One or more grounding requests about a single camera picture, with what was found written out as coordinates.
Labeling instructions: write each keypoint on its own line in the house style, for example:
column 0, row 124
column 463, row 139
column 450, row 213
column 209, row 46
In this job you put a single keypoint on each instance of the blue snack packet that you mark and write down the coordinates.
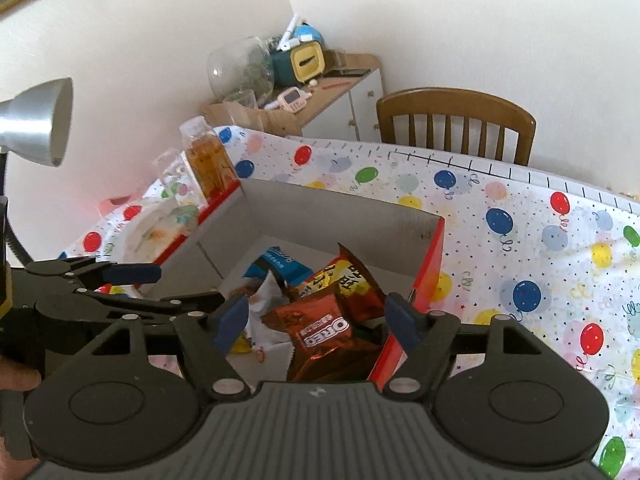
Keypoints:
column 280, row 264

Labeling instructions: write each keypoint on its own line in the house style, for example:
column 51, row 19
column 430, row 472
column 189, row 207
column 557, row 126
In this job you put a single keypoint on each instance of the pink white timer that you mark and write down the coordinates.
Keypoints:
column 292, row 100

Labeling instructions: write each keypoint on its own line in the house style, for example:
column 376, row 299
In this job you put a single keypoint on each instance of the white wet wipes pack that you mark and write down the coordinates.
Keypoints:
column 146, row 236

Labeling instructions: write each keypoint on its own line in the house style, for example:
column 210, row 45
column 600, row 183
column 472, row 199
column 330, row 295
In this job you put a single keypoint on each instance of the yellow teal tissue box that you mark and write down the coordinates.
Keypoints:
column 303, row 61

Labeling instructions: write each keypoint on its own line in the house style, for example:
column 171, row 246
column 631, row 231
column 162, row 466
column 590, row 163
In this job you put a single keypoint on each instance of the large orange chips bag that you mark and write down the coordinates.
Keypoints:
column 362, row 297

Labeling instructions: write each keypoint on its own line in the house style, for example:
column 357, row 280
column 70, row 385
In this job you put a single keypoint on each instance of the person's left hand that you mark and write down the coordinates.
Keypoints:
column 17, row 458

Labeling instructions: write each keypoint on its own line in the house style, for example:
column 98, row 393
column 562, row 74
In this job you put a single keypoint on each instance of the clear drinking glass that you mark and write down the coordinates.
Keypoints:
column 176, row 178

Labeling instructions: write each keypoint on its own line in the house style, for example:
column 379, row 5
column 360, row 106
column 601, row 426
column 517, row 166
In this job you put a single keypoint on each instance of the silver desk lamp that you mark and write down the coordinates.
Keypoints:
column 35, row 124

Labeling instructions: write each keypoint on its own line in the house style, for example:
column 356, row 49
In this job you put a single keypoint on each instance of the yellow M&M packet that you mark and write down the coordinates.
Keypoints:
column 242, row 344

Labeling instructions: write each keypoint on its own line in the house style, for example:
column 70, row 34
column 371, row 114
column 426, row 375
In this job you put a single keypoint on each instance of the white red sausage packet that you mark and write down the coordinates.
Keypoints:
column 270, row 343

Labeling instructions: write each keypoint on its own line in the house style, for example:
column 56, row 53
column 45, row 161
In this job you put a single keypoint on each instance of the balloon pattern tablecloth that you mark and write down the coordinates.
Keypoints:
column 460, row 234

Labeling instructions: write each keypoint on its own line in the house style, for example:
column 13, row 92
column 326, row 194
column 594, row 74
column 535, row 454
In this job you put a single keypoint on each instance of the red Oreo packet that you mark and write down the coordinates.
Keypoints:
column 328, row 345

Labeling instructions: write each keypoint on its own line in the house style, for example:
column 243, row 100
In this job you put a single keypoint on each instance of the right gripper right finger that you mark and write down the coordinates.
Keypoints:
column 427, row 340

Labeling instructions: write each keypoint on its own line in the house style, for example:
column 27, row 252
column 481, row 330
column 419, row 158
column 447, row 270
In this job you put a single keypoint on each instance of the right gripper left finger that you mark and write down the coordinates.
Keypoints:
column 206, row 340

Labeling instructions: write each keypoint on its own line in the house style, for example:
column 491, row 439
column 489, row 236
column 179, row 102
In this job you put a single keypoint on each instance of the orange juice bottle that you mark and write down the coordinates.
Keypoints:
column 207, row 158

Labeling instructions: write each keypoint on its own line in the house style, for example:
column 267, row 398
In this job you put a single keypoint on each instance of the clear glass bowl vase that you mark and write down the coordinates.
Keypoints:
column 241, row 65

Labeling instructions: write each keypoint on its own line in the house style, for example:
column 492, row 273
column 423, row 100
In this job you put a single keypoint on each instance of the white side cabinet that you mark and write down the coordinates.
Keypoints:
column 340, row 108

